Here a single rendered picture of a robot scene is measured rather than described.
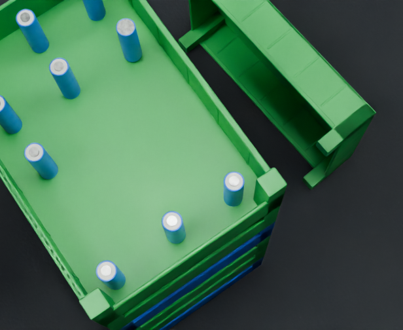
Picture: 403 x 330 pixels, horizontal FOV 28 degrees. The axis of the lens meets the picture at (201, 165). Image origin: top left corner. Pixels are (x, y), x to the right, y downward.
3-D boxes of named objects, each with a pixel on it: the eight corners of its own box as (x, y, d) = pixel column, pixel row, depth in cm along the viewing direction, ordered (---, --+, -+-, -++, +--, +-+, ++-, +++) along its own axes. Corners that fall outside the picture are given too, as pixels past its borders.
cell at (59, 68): (58, 88, 81) (44, 63, 74) (74, 78, 81) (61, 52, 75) (68, 103, 80) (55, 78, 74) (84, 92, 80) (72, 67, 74)
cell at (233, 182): (219, 194, 77) (219, 178, 71) (235, 184, 78) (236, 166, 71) (230, 210, 77) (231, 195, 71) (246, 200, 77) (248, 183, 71)
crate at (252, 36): (218, 13, 126) (178, 44, 125) (217, -55, 107) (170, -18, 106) (351, 156, 120) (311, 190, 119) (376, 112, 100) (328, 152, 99)
